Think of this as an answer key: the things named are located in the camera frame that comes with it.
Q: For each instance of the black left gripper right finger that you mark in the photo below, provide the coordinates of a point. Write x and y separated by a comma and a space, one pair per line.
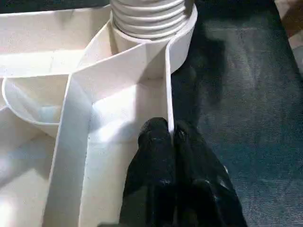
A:
203, 189

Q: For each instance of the white plastic table leg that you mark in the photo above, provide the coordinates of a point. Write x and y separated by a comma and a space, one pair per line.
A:
149, 16

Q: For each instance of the white plastic table top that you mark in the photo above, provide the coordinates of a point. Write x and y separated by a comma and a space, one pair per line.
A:
71, 94

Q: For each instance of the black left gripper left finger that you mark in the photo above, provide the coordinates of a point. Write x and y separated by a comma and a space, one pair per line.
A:
151, 179

